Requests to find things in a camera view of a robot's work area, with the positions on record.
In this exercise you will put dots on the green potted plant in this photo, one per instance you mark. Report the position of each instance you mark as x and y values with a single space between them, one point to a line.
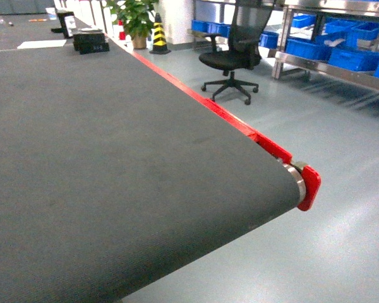
137 18

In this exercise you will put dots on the red conveyor end cap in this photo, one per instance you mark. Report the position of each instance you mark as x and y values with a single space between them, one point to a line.
312 180

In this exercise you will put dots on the stainless steel shelf rack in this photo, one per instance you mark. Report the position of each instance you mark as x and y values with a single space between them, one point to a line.
286 64

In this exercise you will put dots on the blue bin on far shelf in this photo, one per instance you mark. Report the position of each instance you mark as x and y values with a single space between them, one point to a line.
307 49

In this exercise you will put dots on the yellow black traffic cone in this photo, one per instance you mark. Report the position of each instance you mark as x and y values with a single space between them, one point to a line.
159 45

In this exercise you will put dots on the white flat sheet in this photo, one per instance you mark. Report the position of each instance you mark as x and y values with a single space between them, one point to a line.
42 44

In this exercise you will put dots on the black equipment box stack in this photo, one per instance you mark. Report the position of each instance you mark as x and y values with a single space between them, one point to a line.
89 40

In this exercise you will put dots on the black upright stand device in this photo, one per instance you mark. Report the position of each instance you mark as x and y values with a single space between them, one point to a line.
67 22

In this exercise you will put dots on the black office chair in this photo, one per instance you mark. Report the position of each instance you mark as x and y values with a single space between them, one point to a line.
248 23

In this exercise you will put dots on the red conveyor side rail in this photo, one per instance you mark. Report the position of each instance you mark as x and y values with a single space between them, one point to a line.
266 143

